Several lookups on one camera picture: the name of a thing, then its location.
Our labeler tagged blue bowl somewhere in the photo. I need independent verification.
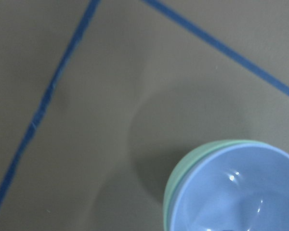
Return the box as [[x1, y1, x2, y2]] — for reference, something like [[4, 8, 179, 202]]
[[170, 144, 289, 231]]

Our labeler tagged green bowl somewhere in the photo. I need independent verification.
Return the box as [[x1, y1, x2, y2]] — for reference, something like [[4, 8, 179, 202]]
[[163, 140, 274, 231]]

